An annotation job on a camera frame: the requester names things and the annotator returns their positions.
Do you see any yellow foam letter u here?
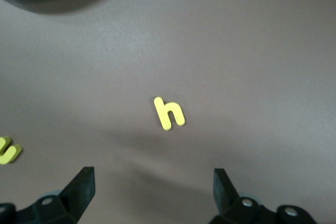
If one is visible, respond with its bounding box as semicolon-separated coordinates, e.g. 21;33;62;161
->
0;136;23;166

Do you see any brown table cover sheet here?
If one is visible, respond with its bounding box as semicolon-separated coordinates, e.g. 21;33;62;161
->
0;0;336;224

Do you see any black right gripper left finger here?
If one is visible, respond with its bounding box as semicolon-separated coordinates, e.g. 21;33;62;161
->
0;166;96;224

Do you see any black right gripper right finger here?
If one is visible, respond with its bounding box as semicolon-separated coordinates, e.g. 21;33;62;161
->
213;168;316;224

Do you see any yellow foam letter h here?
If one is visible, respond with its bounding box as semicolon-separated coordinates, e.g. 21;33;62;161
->
153;97;186;132

